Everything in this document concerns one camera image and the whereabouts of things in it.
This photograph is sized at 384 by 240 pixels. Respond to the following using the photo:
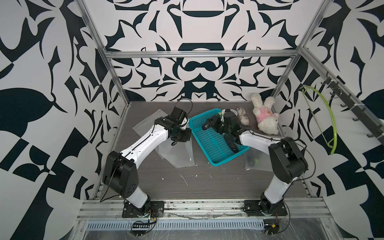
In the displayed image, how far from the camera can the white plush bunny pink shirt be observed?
993 millimetres

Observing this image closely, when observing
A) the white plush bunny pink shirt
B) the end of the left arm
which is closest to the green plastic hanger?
the white plush bunny pink shirt

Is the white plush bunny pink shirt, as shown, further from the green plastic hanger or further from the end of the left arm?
the end of the left arm
